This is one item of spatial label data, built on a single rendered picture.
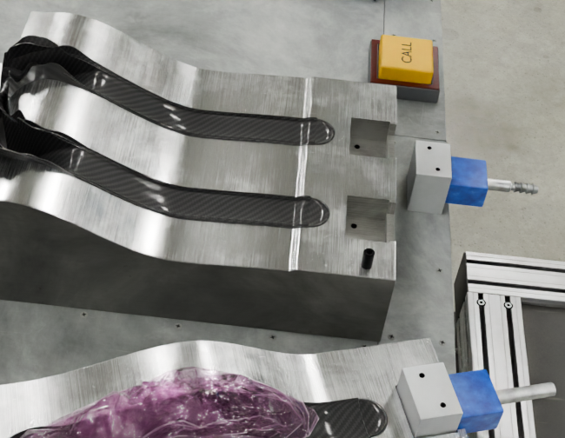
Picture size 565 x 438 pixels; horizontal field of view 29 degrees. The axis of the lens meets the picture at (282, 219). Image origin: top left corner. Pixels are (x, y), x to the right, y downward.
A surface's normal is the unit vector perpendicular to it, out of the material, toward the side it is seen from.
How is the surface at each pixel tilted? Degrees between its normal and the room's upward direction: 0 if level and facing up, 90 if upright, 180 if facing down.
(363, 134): 90
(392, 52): 0
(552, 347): 0
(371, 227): 0
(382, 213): 90
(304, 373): 16
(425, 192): 90
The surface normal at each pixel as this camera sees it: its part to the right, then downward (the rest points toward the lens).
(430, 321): 0.08, -0.68
